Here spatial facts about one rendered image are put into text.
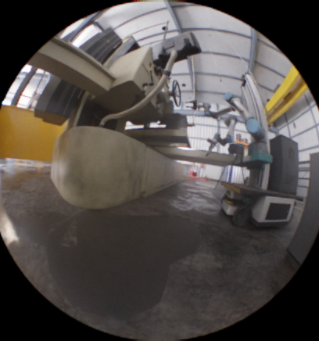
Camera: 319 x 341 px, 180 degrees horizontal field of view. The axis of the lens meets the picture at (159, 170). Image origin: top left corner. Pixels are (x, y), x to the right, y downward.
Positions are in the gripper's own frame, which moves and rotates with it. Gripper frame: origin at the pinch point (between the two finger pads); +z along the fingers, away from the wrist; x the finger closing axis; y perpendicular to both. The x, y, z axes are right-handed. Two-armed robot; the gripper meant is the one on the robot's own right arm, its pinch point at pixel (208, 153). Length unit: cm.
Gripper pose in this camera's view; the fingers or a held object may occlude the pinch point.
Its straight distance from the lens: 124.7
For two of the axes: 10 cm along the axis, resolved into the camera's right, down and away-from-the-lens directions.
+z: -5.4, 8.4, 0.1
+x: 2.2, 1.3, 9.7
